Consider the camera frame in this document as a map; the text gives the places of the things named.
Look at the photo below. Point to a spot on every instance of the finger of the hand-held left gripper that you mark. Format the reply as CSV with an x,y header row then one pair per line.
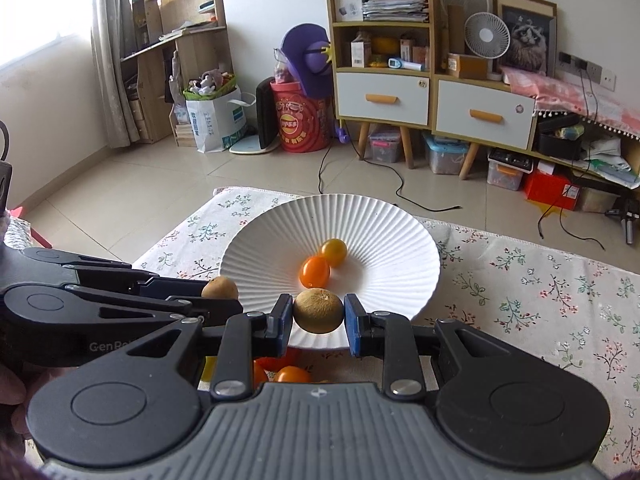
x,y
220,310
152,287

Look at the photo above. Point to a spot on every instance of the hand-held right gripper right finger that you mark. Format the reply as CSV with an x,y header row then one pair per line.
x,y
352,325

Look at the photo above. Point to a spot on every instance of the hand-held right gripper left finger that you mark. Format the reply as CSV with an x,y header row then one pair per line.
x,y
285,320

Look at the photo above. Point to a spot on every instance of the brown longan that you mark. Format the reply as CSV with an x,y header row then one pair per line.
x,y
318,311
220,289

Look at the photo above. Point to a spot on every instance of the large orange tomato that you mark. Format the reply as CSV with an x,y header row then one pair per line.
x,y
292,376

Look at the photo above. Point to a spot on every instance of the white ribbed plate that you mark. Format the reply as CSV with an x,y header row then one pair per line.
x,y
390,260

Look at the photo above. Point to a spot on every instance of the red tomato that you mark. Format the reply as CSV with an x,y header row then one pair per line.
x,y
277,361

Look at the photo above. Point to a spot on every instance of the orange cherry tomato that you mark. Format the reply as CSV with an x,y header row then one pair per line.
x,y
315,271

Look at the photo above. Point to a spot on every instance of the yellow fruit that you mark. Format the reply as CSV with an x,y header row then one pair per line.
x,y
209,369

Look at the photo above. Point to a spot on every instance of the orange mandarin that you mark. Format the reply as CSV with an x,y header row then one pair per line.
x,y
260,375

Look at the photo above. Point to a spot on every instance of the yellow-orange cherry tomato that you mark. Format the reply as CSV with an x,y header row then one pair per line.
x,y
334,251

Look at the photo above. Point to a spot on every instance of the red stool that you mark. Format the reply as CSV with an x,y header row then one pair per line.
x,y
31,225

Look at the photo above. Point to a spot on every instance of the white oval board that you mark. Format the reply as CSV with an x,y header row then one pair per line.
x,y
245,147

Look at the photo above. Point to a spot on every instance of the floral tablecloth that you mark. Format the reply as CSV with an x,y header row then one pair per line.
x,y
525,300

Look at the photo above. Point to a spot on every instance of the white paper bag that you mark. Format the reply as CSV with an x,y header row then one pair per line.
x,y
215,120

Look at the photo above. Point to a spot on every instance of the clear storage bin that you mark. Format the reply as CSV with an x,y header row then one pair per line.
x,y
385,146

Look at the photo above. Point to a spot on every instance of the small purple toy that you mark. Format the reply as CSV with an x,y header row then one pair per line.
x,y
342,134

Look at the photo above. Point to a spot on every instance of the blue-lid storage bin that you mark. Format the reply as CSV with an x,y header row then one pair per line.
x,y
445,154

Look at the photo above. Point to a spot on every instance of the red bucket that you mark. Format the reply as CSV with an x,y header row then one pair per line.
x,y
300,120

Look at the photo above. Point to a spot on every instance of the plush toys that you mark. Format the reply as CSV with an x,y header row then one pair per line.
x,y
207,82

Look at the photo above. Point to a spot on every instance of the white-lid storage bin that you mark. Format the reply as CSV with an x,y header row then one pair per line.
x,y
507,172

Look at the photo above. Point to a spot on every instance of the grey curtain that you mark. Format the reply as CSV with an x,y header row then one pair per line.
x,y
112,60

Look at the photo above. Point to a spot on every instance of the tall wooden cabinet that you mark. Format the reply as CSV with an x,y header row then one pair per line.
x,y
382,95

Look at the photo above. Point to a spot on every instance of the red box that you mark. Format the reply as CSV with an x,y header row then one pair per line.
x,y
550,189

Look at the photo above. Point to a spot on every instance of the wooden bookshelf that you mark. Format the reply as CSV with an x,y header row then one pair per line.
x,y
195,50

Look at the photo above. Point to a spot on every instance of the low wooden cabinet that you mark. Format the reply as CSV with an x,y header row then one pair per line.
x,y
482,115

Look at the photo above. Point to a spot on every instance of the white thermometer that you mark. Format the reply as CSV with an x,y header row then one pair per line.
x,y
406,65

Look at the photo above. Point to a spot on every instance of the white carton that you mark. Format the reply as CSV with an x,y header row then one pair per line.
x,y
360,50

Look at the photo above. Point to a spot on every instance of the black box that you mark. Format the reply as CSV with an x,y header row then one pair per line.
x,y
559,141

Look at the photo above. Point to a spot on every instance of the yellow round object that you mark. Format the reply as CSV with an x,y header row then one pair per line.
x,y
385,46

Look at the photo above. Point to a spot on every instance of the cardboard box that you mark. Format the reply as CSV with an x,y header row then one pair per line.
x,y
467,66

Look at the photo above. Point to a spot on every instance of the pink cloth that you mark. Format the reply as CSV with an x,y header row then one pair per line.
x,y
570,97

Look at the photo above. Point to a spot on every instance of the small white fan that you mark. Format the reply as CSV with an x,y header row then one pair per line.
x,y
487,35

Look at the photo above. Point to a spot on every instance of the white box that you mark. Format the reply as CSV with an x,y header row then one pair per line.
x,y
347,4

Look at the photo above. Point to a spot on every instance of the stack of papers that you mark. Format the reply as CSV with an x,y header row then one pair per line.
x,y
395,6

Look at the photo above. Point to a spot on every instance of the framed cat picture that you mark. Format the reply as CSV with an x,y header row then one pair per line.
x,y
530,40

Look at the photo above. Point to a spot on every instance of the black power outlet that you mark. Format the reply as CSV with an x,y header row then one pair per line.
x,y
572,61

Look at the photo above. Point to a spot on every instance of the white power outlet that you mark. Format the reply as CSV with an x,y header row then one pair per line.
x,y
602,76

